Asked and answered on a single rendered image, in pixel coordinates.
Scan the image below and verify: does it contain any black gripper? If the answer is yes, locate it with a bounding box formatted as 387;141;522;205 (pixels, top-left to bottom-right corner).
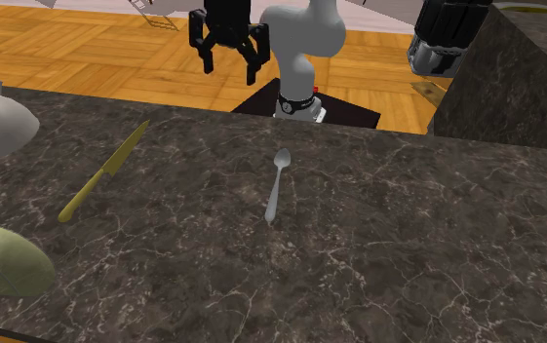
188;0;272;87

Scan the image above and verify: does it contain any silver spoon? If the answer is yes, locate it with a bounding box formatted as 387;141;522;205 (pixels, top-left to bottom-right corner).
264;147;293;225

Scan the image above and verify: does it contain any black robot stand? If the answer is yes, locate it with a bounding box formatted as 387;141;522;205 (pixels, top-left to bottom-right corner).
230;77;382;130

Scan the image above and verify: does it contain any yellow kitchen knife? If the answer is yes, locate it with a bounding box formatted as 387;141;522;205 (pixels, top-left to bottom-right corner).
57;119;151;224

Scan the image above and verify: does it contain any black and silver appliance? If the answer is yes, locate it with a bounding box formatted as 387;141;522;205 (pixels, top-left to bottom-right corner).
406;0;493;79

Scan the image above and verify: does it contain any yellow-green flat plate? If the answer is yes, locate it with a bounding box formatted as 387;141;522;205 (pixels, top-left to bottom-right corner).
492;1;547;15

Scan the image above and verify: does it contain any olive green domed bowl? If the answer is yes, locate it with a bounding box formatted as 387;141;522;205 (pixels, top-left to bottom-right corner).
0;222;58;298

